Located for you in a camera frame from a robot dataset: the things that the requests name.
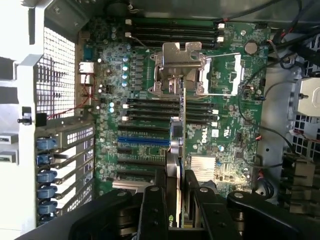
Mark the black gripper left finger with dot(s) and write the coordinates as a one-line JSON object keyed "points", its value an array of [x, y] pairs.
{"points": [[152, 212]]}

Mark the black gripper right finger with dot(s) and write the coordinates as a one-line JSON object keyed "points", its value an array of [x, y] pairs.
{"points": [[215, 217]]}

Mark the long black expansion slot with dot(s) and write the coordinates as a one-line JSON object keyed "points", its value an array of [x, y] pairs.
{"points": [[135, 174], [142, 129], [140, 162]]}

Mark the silver finned chipset heatsink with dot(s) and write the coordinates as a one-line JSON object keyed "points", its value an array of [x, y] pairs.
{"points": [[203, 167]]}

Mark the short black expansion slot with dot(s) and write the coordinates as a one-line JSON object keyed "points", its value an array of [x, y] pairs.
{"points": [[124, 150]]}

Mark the blue expansion slot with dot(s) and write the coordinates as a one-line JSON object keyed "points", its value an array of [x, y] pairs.
{"points": [[142, 142]]}

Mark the plain silver slot cover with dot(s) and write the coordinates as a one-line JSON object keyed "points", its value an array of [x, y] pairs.
{"points": [[71, 168], [72, 153], [71, 185]]}

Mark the black RAM slot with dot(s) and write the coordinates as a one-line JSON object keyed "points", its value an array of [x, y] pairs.
{"points": [[172, 44], [172, 29], [155, 100], [155, 106], [172, 22], [172, 36], [155, 112], [155, 119]]}

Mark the green Dell motherboard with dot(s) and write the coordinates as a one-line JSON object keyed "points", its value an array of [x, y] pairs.
{"points": [[230, 117]]}

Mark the blue slot retention clip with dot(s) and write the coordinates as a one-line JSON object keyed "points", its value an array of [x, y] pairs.
{"points": [[46, 176], [45, 158], [46, 207], [46, 192], [46, 143]]}

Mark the perforated silver slot cover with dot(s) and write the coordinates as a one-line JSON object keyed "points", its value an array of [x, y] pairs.
{"points": [[77, 136]]}

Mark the silver CPU socket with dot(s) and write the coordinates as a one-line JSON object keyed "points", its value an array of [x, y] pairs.
{"points": [[175, 77]]}

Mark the silver metal disk bay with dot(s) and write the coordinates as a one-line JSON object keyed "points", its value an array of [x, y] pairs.
{"points": [[308, 96]]}

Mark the silver socket cover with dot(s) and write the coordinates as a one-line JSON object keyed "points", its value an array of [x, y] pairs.
{"points": [[180, 56]]}

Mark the round coin cell battery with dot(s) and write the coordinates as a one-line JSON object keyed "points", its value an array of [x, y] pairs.
{"points": [[250, 47]]}

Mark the grey metal PC case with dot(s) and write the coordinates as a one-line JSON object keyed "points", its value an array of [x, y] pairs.
{"points": [[20, 37]]}

